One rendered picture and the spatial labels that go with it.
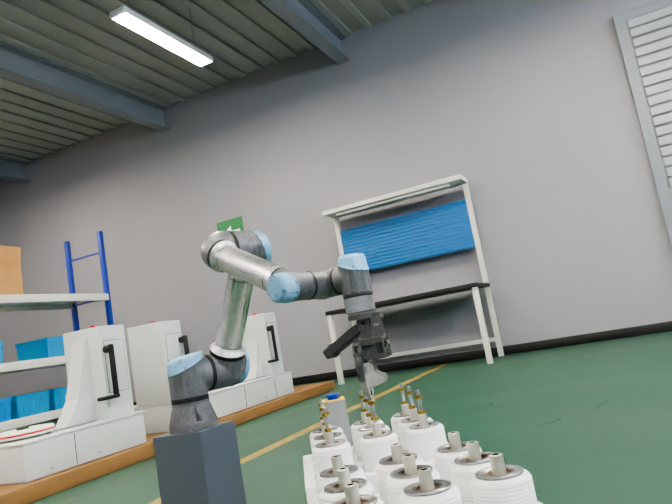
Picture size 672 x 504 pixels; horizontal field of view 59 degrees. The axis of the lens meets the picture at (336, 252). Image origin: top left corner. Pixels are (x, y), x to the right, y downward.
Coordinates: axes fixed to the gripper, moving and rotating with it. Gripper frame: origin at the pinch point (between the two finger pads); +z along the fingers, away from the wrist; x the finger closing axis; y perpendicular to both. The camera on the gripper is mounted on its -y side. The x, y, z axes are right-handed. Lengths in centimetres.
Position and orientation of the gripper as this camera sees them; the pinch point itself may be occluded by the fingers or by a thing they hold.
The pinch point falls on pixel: (367, 394)
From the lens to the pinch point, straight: 152.6
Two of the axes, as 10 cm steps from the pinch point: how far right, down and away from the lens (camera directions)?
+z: 1.7, 9.8, -1.4
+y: 9.3, -2.1, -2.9
